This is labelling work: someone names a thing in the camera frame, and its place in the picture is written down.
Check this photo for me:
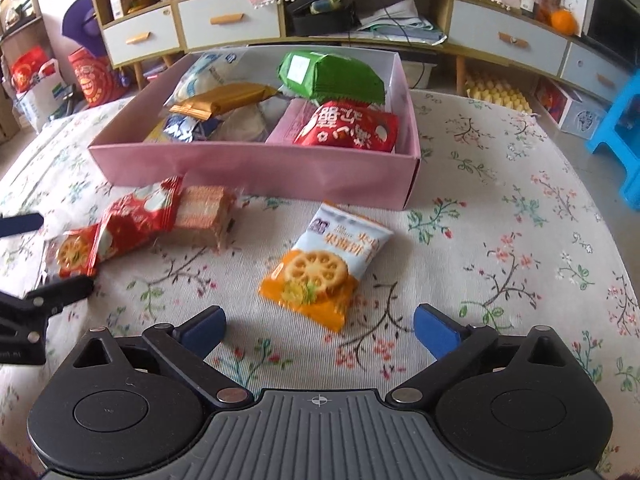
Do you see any white bread packet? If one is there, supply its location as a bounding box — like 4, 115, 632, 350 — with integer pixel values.
192, 51, 242, 83
171, 65, 223, 107

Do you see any microwave oven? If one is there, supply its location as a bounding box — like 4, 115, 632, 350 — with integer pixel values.
581, 0, 640, 58

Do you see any white silver snack packet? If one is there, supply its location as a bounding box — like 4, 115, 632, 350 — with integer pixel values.
219, 104, 272, 144

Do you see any yellow egg tray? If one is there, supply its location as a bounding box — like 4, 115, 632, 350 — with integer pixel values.
464, 71, 535, 112

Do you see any pile of papers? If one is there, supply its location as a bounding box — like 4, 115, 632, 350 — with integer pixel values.
356, 0, 447, 47

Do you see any green snack packet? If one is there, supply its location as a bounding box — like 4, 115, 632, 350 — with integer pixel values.
276, 49, 387, 107

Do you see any long wooden TV cabinet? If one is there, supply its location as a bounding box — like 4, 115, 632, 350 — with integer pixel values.
172, 0, 633, 108

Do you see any red paper bag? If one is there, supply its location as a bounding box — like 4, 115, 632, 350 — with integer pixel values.
66, 46, 130, 109

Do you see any wooden side cabinet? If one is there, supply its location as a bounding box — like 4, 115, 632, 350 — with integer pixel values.
85, 0, 185, 88

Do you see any red cracker packet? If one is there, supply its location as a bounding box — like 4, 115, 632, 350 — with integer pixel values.
43, 224, 102, 280

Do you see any red and white bag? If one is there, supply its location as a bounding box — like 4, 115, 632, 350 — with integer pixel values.
9, 46, 70, 123

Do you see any orange cracker packet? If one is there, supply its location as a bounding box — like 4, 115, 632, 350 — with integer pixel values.
258, 201, 396, 335

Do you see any golden brown snack packet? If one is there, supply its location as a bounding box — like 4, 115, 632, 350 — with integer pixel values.
169, 83, 282, 122

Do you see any pink cardboard box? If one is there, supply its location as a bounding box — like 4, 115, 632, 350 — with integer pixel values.
87, 46, 422, 212

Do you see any clear plastic box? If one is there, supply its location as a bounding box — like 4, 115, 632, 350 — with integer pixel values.
404, 59, 435, 90

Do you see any pink cake packet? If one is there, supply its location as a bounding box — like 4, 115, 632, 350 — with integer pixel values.
265, 97, 321, 144

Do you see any red snack packet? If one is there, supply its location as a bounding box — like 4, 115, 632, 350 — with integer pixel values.
292, 100, 402, 154
94, 175, 185, 262

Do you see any white and red box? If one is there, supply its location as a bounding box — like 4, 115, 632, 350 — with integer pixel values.
533, 76, 610, 140

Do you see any yellow snack packet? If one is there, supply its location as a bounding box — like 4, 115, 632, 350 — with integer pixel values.
144, 111, 224, 144

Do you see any clear wafer packet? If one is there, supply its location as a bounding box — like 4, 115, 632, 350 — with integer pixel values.
172, 185, 237, 252

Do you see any orange fruit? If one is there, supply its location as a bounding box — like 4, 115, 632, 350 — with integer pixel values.
549, 8, 577, 37

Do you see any blue plastic stool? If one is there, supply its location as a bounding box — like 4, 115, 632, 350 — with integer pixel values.
584, 71, 640, 215

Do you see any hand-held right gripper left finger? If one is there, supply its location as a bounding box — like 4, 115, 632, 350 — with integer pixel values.
65, 304, 256, 407

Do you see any black storage box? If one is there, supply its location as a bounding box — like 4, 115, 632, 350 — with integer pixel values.
289, 0, 360, 37

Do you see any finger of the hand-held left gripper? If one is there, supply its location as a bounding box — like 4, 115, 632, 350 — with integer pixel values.
0, 212, 45, 237
0, 275, 96, 347

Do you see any floral cloth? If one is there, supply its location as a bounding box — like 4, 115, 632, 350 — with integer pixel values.
0, 89, 640, 480

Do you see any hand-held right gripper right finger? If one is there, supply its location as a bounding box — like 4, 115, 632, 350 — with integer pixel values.
385, 303, 573, 407

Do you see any purple cloth object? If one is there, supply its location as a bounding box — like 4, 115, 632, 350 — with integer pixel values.
61, 0, 105, 57

